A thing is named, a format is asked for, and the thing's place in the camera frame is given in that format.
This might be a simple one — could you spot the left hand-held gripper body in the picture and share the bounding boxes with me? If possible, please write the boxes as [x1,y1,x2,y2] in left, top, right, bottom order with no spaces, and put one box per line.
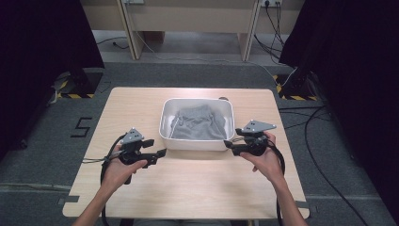
[118,126,150,167]

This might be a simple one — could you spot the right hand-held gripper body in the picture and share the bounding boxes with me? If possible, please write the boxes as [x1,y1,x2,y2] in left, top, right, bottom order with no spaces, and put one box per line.
[240,119,278,157]

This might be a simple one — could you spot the white plastic basin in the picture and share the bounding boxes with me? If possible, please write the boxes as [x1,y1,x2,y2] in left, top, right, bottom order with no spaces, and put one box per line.
[158,97,236,152]

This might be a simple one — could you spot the grey sweatpants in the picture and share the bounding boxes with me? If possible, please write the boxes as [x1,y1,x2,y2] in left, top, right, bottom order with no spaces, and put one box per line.
[169,105,228,141]

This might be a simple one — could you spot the person's left hand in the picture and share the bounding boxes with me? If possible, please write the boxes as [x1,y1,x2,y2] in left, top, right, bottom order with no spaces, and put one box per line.
[101,144,149,193]

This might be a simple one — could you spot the person's right hand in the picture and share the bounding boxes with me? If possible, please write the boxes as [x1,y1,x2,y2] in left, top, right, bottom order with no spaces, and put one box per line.
[239,131,285,186]

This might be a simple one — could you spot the stand base with striped tape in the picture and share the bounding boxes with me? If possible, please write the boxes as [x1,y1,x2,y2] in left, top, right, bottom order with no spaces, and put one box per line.
[272,73,320,102]
[51,69,104,100]

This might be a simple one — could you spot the light wooden desk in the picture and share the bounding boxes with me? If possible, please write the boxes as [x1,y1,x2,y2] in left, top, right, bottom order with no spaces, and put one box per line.
[79,0,307,62]

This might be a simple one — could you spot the black curtain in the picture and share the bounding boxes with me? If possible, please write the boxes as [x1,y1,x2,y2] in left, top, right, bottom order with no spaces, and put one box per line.
[0,0,105,159]
[278,0,399,216]

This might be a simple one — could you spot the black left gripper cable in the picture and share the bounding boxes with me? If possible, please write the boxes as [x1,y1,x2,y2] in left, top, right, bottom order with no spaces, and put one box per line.
[99,133,128,226]

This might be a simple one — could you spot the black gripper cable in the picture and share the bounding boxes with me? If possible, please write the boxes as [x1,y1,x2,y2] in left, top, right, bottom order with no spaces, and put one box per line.
[99,133,128,226]
[266,137,287,226]

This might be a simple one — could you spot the grey left gripper cable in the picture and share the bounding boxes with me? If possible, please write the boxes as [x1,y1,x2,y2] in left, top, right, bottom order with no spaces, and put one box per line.
[82,150,124,165]

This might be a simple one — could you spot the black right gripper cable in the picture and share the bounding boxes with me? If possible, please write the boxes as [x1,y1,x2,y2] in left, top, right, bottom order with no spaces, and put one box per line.
[266,137,287,226]

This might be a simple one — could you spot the long black floor cable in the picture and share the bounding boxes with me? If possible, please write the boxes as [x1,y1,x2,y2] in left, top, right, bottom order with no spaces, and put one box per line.
[277,105,373,226]

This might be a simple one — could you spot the bundle of black socket cables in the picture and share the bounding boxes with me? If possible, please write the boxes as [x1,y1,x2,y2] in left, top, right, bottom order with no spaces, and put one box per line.
[253,1,287,61]

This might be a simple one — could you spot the short black floor cable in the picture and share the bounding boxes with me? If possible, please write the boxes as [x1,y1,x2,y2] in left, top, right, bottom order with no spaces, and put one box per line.
[95,36,130,51]

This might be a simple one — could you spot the white wall socket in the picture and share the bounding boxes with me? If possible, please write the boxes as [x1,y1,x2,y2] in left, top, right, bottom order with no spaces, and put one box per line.
[260,0,283,8]

